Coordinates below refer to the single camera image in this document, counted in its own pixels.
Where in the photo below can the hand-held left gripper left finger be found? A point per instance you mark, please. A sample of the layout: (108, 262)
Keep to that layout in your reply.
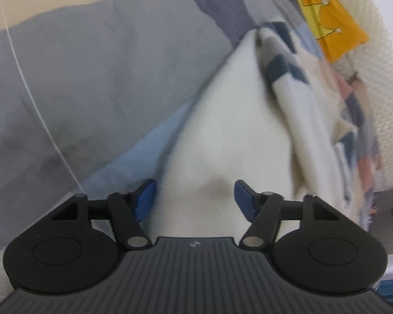
(145, 199)

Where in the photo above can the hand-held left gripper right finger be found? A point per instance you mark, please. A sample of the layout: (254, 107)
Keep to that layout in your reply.
(245, 202)

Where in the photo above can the checked patchwork duvet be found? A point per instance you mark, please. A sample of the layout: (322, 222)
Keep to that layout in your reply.
(85, 72)

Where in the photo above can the cream quilted headboard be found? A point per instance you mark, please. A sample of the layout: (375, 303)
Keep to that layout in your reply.
(380, 88)

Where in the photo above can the yellow crown pillow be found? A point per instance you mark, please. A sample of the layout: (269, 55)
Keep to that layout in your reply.
(334, 23)

